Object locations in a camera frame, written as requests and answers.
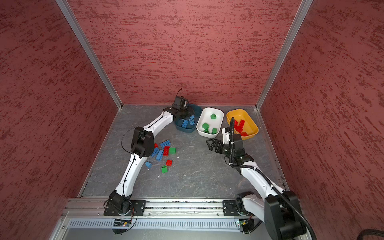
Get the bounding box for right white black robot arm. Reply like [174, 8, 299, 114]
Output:
[206, 139, 317, 240]

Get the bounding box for yellow container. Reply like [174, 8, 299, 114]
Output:
[226, 109, 259, 140]

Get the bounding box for green lego bottom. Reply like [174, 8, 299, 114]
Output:
[161, 166, 168, 173]

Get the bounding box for dark teal container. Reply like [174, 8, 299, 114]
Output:
[174, 104, 202, 133]

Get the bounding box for blue long lego left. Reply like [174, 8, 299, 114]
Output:
[156, 150, 164, 161]

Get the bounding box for left aluminium corner post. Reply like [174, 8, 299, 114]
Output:
[56, 0, 124, 111]

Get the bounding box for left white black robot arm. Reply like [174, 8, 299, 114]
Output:
[105, 101, 194, 216]

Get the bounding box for small red lego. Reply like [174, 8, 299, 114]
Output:
[166, 160, 173, 167]

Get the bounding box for aluminium front rail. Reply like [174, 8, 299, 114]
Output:
[61, 197, 241, 219]

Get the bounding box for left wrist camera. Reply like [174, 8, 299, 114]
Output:
[173, 96, 189, 110]

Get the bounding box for green lego left cluster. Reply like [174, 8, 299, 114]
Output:
[169, 147, 176, 154]

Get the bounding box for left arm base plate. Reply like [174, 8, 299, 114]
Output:
[103, 200, 147, 217]

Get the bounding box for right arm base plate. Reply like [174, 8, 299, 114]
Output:
[222, 200, 252, 217]

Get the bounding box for white container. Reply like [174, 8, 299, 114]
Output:
[197, 107, 224, 139]

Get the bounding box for aluminium corner post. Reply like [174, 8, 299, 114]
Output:
[56, 0, 124, 111]
[256, 0, 313, 111]

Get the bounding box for blue lego mid floor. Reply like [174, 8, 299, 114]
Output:
[151, 147, 160, 158]

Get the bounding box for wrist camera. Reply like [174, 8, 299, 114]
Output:
[222, 127, 243, 150]
[173, 96, 189, 110]

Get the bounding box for right aluminium corner post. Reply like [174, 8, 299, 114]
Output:
[256, 0, 313, 111]

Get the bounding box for blue long lego floor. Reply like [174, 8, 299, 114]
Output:
[160, 140, 171, 148]

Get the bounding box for red lego left cluster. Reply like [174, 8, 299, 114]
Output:
[163, 146, 170, 157]

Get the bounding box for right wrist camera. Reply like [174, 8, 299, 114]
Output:
[222, 127, 243, 150]

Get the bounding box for red legos in yellow bin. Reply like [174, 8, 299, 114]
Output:
[235, 120, 248, 137]

